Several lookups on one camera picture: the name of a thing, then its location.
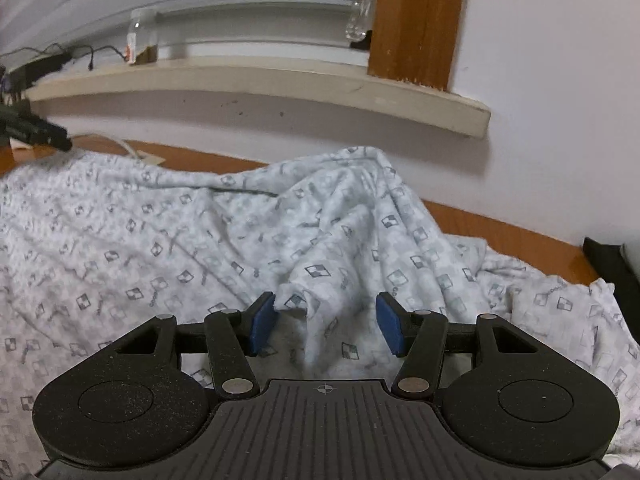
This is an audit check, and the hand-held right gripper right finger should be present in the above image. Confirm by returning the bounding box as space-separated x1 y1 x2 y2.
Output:
375 291 538 402

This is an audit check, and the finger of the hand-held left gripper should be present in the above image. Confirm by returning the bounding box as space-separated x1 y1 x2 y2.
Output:
0 104 73 152

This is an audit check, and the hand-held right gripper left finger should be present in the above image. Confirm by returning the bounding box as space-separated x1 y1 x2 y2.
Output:
114 292 277 401

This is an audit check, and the white patterned shirt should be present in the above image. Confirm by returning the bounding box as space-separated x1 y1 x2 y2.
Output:
0 146 640 478

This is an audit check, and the black power adapter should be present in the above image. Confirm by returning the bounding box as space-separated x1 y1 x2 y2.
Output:
9 54 68 87

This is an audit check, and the clear jar with orange label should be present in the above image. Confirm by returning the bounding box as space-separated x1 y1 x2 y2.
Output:
127 8 159 66

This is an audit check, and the grey window blind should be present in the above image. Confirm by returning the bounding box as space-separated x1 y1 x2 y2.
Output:
0 0 381 67

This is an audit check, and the beige window sill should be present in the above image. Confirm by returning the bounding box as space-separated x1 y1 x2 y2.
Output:
25 57 492 139

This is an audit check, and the white cable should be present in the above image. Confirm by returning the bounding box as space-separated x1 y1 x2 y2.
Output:
72 132 143 162

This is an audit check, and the black cable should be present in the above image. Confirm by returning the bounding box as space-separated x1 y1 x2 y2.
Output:
20 44 128 72

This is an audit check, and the wooden window frame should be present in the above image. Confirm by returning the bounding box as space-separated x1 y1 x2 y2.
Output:
367 0 468 93

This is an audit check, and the clear blind cord pull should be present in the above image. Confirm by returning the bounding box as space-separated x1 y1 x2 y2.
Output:
345 0 376 44

